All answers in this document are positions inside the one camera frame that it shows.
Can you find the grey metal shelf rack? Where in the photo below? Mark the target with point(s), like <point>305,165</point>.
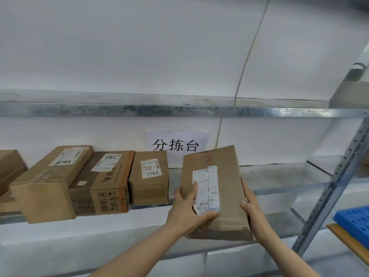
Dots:
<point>173,110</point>

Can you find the small brown cardboard box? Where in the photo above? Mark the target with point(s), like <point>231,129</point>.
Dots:
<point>148,184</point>

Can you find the person's left forearm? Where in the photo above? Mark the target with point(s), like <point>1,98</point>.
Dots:
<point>138,253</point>

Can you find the plain brown cardboard box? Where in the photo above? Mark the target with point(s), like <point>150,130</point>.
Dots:
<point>10,167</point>

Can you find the person's left thumb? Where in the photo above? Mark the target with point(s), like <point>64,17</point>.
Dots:
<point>206,217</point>

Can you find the blue perforated plastic pallet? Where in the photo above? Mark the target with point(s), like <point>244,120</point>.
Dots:
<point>353,222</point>

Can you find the light wooden board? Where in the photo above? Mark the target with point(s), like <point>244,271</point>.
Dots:
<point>346,238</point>

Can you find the flat light cardboard box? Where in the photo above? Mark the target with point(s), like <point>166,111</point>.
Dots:
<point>7,203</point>

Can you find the white paper sign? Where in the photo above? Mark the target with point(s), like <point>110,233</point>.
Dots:
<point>175,141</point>

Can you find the person's left hand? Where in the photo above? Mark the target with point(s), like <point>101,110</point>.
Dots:
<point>180,216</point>

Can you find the person's right hand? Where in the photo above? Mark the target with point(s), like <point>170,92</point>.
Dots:
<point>255,219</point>

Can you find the cardboard parcel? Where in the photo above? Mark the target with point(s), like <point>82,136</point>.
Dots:
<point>227,175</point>

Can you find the person's right thumb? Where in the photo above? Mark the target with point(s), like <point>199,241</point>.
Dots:
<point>245,207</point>

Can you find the person's right forearm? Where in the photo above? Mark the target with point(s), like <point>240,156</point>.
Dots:
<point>281,256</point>

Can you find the dark brown printed cardboard box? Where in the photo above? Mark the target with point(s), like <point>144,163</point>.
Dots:
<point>101,184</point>

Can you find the long light cardboard box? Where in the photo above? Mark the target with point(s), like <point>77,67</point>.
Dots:
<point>46,187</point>

